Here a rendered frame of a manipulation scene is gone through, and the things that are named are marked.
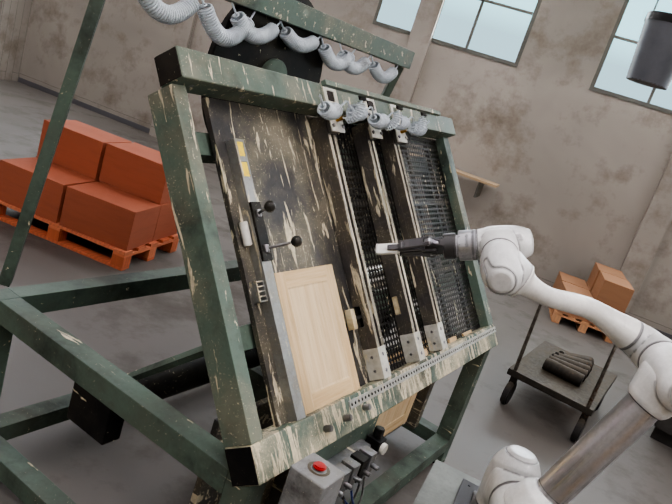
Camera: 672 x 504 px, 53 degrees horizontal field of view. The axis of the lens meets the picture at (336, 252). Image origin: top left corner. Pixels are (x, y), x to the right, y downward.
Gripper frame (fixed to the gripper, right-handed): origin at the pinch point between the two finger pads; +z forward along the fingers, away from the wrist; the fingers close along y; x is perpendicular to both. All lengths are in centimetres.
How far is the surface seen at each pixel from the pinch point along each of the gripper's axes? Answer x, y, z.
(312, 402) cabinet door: 40, -39, 32
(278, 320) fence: 16.3, -19.1, 39.2
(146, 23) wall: -627, -615, 500
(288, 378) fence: 35, -24, 36
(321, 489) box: 68, -3, 18
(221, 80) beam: -54, 16, 51
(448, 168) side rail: -106, -163, -7
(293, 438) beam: 53, -24, 34
